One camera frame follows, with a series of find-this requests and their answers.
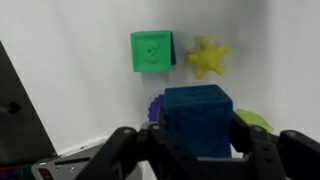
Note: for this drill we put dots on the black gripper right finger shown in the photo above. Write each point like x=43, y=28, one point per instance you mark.
x=276, y=156

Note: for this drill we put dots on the silver metal bracket plate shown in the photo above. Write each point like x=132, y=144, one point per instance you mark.
x=66, y=163

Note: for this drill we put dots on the yellow spiky star toy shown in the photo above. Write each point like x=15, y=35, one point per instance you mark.
x=206, y=58

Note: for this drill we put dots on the lime green plastic piece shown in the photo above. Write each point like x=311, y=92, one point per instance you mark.
x=255, y=120

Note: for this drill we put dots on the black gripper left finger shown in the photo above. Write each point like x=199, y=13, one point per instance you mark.
x=133, y=156

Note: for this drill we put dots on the purple gear toy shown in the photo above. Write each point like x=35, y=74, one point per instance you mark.
x=156, y=106

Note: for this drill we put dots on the green rubber block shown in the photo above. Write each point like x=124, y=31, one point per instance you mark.
x=151, y=51

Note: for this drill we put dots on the black bolt knob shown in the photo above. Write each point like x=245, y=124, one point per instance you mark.
x=10, y=108

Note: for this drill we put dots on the blue rubber block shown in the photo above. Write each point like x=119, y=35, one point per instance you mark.
x=198, y=120

